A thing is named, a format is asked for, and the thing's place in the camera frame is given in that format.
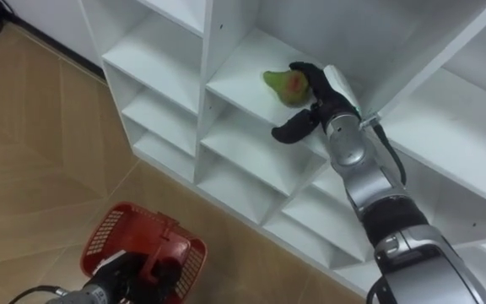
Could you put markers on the white shelf unit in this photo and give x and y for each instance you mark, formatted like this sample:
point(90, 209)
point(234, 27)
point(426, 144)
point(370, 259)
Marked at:
point(310, 126)

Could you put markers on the red plastic basket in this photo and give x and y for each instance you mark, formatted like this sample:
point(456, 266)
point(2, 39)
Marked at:
point(142, 236)

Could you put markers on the green pear soft toy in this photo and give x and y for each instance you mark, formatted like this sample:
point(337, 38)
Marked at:
point(289, 86)

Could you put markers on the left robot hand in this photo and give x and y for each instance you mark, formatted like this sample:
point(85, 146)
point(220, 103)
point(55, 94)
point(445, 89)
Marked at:
point(133, 278)

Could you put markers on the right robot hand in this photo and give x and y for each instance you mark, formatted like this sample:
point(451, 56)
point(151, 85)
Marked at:
point(327, 101)

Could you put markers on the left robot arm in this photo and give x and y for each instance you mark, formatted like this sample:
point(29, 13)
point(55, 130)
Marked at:
point(87, 295)

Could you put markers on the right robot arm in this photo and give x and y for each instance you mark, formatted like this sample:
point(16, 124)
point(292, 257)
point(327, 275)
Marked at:
point(378, 190)

